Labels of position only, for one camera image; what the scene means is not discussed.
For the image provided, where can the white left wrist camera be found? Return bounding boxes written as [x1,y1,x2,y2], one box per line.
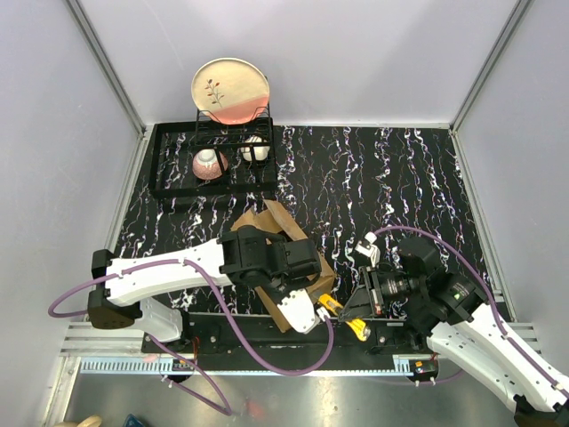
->
[276,289,325,334]

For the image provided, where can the pink patterned bowl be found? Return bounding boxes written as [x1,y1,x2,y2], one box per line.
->
[192,149,228,181]

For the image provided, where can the black wire dish rack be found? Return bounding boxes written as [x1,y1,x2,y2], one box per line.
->
[148,106,277,199]

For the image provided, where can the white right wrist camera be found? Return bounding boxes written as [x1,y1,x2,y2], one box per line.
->
[355,232,381,267]

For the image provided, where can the yellow utility knife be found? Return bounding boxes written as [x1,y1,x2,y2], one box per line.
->
[317,293,371,342]

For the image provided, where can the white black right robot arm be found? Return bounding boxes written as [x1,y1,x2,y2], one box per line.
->
[339,233,568,426]

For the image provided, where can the beige pink floral plate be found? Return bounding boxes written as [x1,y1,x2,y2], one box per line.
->
[191,58,270,125]

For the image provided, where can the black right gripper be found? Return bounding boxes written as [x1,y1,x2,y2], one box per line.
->
[338,264,425,322]

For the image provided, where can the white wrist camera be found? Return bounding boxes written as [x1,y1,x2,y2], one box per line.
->
[355,232,381,267]
[276,289,325,334]

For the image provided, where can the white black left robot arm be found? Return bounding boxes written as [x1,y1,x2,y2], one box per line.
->
[87,225,322,352]

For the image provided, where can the dark blue tray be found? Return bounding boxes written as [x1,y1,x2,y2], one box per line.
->
[123,414,145,427]

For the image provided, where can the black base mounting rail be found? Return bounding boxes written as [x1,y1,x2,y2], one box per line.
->
[164,312,436,360]

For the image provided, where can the small white cup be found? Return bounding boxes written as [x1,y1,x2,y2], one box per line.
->
[239,136,270,163]

